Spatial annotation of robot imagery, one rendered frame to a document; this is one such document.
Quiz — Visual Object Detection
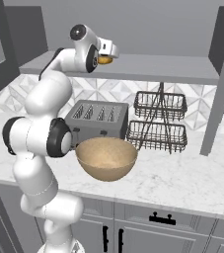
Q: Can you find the black vertical door handle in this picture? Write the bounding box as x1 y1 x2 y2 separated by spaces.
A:
116 227 124 253
102 225 110 253

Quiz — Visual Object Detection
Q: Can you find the grey four-slot toaster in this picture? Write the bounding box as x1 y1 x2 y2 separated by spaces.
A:
63 99 130 150

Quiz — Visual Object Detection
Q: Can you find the black drawer handle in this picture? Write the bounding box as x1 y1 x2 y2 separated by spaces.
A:
148 211 178 226

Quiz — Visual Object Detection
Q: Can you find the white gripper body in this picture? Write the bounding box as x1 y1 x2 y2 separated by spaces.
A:
98 45 120 60

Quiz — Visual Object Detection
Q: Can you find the tan round basket bowl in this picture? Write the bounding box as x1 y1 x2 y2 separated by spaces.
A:
75 136 139 183

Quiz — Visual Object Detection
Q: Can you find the grey cabinet shelf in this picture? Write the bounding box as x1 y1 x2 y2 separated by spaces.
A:
19 50 222 86

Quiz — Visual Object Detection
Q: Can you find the dark grey glazed cabinet door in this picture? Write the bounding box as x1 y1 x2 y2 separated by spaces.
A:
0 0 49 104

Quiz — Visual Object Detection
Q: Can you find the dark two-tier wire stand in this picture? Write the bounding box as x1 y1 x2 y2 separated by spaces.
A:
125 82 188 155

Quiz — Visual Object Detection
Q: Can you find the wide grey drawer front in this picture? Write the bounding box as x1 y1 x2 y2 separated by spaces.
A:
113 202 218 233

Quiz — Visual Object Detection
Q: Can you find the narrow grey drawer front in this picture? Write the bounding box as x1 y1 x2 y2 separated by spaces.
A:
79 197 114 219

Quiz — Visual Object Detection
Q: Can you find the grey plain cabinet door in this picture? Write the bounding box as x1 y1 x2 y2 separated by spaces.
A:
199 5 224 157

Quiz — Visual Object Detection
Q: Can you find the orange-brown bread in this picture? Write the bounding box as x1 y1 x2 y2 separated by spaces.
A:
98 56 113 65

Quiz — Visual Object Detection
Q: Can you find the grey cupboard door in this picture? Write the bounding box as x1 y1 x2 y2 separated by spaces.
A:
205 235 224 253
0 181 45 253
113 219 211 253
69 215 114 253

